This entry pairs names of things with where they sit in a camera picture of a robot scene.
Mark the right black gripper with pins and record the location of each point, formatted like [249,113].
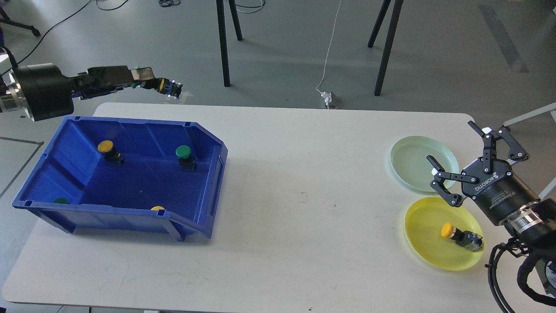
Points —
[497,189]

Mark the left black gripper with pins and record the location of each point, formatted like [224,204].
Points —
[43,92]

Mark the yellow push button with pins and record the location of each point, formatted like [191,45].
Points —
[110,153]
[464,238]

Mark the green push button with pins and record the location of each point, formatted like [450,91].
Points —
[186,159]
[169,87]

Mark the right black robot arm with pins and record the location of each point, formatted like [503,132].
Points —
[531,229]

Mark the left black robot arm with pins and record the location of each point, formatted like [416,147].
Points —
[5,93]

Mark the light green plate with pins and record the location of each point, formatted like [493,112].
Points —
[408,158]

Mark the yellow plate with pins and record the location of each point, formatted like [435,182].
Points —
[422,225]

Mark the green button at bin corner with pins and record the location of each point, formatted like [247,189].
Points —
[61,200]

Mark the blue plastic bin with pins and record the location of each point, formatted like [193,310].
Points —
[108,197]

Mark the office chair base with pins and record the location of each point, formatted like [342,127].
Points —
[548,108]

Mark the black stand foot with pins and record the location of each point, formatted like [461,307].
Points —
[5,19]

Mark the black tripod left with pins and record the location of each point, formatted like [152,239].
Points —
[223,35]

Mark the black tripod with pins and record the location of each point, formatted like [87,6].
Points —
[392,28]
[223,35]

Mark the white power adapter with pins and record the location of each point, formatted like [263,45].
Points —
[330,100]

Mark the black tripod right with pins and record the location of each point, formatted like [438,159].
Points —
[392,28]

